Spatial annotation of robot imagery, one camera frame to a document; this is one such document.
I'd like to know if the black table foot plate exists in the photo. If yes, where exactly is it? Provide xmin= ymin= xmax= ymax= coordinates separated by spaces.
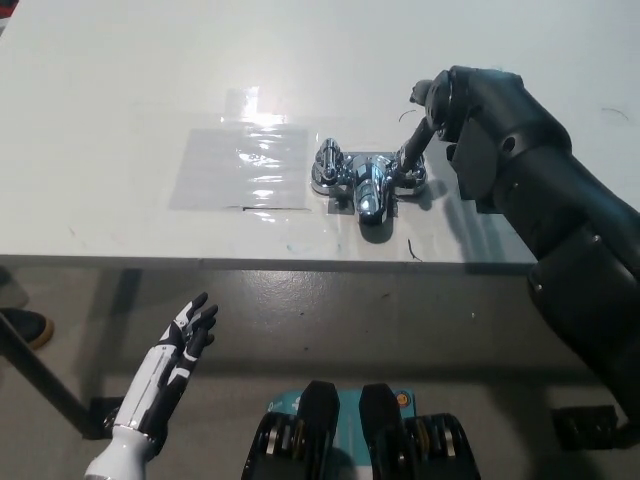
xmin=549 ymin=405 xmax=618 ymax=451
xmin=88 ymin=396 xmax=125 ymax=442

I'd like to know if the grey taped plastic sheet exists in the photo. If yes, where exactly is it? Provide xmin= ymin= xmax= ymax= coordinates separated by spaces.
xmin=168 ymin=128 xmax=311 ymax=211

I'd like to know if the black metal table leg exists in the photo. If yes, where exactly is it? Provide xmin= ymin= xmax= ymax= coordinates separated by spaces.
xmin=0 ymin=317 xmax=97 ymax=437

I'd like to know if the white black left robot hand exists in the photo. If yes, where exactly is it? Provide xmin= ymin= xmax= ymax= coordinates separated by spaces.
xmin=109 ymin=292 xmax=220 ymax=445

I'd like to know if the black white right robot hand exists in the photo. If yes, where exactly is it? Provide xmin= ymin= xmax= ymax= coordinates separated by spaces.
xmin=397 ymin=64 xmax=572 ymax=212

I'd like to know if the red white object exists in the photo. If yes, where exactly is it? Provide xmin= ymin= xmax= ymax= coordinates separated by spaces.
xmin=0 ymin=0 xmax=19 ymax=34

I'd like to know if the chrome faucet body with spout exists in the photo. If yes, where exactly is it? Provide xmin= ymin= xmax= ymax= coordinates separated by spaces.
xmin=308 ymin=152 xmax=429 ymax=226

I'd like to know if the chrome faucet handle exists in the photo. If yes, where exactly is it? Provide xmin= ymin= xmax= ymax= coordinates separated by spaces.
xmin=313 ymin=137 xmax=347 ymax=182
xmin=392 ymin=148 xmax=426 ymax=184

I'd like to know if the black shoe tan sole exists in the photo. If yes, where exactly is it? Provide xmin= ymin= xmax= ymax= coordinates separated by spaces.
xmin=0 ymin=308 xmax=55 ymax=350

